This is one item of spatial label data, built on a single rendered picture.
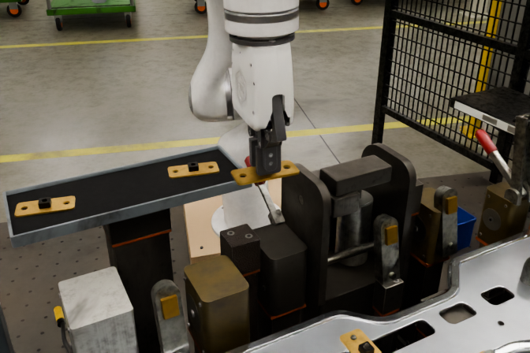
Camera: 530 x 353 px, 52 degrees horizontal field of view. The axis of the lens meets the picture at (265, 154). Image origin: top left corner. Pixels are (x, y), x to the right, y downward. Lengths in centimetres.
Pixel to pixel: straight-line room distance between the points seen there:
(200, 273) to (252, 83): 34
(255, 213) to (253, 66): 80
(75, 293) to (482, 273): 66
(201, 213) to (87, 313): 79
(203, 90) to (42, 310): 65
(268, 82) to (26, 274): 108
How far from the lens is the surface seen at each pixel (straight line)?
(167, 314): 78
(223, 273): 83
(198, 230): 143
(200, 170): 92
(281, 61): 60
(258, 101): 60
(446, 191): 102
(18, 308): 145
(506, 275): 103
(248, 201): 133
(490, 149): 117
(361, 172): 87
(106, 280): 80
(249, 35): 60
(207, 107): 120
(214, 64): 115
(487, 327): 92
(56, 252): 160
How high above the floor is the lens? 160
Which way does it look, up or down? 27 degrees down
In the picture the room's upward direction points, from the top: straight up
